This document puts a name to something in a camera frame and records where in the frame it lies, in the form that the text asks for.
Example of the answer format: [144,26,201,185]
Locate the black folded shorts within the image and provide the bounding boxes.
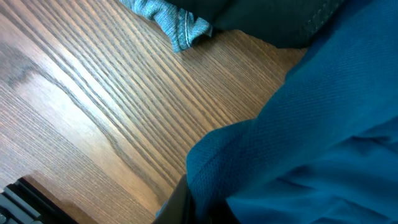
[167,0,344,49]

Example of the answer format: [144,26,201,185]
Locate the blue polo shirt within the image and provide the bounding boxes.
[187,0,397,223]

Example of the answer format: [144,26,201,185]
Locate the light grey folded garment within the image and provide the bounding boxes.
[120,0,213,53]

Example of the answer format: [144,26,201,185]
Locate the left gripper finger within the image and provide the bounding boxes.
[152,175,195,224]

